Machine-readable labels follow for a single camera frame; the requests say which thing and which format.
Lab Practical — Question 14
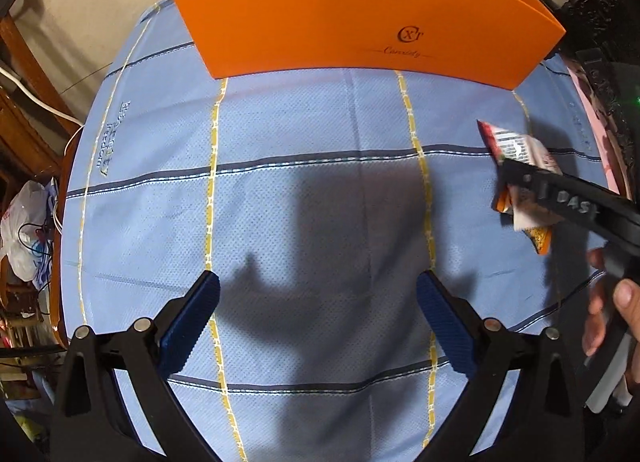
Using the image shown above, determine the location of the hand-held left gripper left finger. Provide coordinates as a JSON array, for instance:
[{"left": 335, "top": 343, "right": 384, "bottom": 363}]
[{"left": 50, "top": 271, "right": 221, "bottom": 462}]

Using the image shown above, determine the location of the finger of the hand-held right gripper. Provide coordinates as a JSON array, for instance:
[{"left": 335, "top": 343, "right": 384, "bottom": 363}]
[{"left": 500, "top": 157, "right": 540, "bottom": 207}]

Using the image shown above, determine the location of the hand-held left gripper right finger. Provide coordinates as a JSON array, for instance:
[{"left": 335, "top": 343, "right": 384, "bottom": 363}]
[{"left": 416, "top": 269, "right": 586, "bottom": 462}]

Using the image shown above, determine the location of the white sachet with red print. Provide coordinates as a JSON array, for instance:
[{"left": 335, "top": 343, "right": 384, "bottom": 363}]
[{"left": 476, "top": 119, "right": 565, "bottom": 233}]

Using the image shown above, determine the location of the orange white snack packet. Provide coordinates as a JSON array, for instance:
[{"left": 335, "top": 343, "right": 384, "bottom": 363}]
[{"left": 491, "top": 187, "right": 555, "bottom": 255}]

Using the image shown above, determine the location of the orange cardboard box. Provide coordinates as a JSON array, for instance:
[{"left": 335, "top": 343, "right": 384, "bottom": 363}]
[{"left": 166, "top": 0, "right": 566, "bottom": 90}]

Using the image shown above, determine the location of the person's right hand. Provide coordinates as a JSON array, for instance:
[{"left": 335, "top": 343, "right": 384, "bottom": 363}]
[{"left": 584, "top": 248, "right": 640, "bottom": 355}]

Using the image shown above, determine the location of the pink printed cloth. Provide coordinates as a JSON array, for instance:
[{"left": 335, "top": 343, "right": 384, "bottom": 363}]
[{"left": 565, "top": 55, "right": 626, "bottom": 193}]

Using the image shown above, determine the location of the blue printed plastic bag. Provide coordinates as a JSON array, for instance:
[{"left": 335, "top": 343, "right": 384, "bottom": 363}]
[{"left": 31, "top": 182, "right": 60, "bottom": 293}]

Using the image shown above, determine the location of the dark carved furniture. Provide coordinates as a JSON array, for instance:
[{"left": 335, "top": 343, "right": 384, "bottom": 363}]
[{"left": 542, "top": 0, "right": 640, "bottom": 193}]

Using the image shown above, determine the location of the white plastic bag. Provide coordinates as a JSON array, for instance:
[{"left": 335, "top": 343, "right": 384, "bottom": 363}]
[{"left": 0, "top": 181, "right": 51, "bottom": 280}]

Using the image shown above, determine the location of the blue checked tablecloth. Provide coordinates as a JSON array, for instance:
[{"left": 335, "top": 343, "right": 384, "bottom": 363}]
[{"left": 57, "top": 0, "right": 626, "bottom": 462}]

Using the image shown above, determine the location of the wooden chair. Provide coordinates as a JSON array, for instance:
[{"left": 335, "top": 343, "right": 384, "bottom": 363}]
[{"left": 0, "top": 12, "right": 81, "bottom": 183}]

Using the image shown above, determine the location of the white cable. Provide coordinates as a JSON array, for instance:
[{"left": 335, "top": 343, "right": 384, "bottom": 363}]
[{"left": 0, "top": 65, "right": 87, "bottom": 233}]

